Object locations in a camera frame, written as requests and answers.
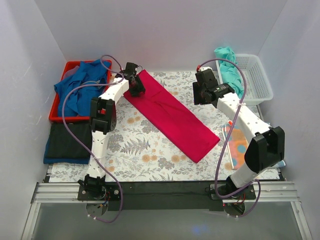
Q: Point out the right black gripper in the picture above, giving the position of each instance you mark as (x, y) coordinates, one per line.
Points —
(197, 93)

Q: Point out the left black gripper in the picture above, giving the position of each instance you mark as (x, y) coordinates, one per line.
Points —
(137, 88)

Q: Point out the magenta t shirt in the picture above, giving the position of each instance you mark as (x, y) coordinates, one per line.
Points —
(173, 119)

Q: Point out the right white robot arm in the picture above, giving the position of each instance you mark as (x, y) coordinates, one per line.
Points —
(266, 144)

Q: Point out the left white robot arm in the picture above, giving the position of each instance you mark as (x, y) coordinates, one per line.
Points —
(103, 121)

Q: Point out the teal crumpled t shirt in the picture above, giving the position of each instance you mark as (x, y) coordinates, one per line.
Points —
(230, 74)

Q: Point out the white plastic basket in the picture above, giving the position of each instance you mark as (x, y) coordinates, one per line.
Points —
(258, 86)

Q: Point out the floral table mat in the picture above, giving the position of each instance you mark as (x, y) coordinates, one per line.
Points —
(138, 151)

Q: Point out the blue crumpled t shirt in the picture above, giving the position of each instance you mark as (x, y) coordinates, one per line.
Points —
(77, 87)

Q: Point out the colourful dotted towel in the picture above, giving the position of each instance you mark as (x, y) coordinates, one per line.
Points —
(236, 147)

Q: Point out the red plastic bin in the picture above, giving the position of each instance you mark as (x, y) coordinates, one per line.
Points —
(53, 112)

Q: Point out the dark blue folded t shirt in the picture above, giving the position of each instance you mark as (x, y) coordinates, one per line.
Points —
(48, 160)

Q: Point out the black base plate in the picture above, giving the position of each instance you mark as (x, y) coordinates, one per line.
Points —
(158, 195)

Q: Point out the aluminium rail frame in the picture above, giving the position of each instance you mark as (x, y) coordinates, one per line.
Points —
(271, 210)

